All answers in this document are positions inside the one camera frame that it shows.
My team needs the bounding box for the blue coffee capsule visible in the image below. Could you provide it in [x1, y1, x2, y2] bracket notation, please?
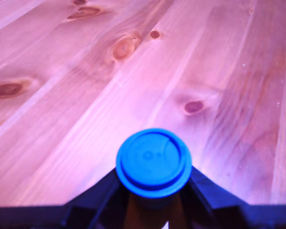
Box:
[116, 128, 193, 210]

